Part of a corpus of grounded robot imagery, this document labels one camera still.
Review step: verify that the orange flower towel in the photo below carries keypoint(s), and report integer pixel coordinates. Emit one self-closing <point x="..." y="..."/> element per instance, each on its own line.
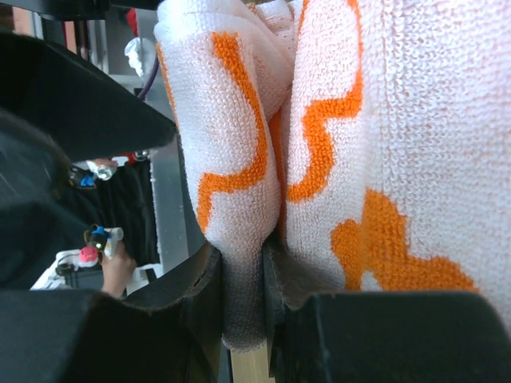
<point x="374" y="134"/>

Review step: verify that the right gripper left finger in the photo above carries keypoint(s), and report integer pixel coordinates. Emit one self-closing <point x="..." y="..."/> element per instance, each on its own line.
<point x="167" y="331"/>

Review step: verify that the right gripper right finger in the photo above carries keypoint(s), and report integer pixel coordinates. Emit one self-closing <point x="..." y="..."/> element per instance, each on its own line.
<point x="315" y="334"/>

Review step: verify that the person's bare hand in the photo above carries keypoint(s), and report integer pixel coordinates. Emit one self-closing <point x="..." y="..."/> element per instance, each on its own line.
<point x="117" y="271"/>

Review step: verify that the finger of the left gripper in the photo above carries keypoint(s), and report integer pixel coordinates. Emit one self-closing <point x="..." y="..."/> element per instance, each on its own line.
<point x="82" y="109"/>

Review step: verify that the glue bottle with pink cap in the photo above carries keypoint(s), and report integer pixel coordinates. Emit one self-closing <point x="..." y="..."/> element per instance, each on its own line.
<point x="100" y="242"/>

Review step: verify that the aluminium rail frame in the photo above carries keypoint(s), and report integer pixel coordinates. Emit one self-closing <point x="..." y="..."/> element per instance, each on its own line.
<point x="148" y="200"/>

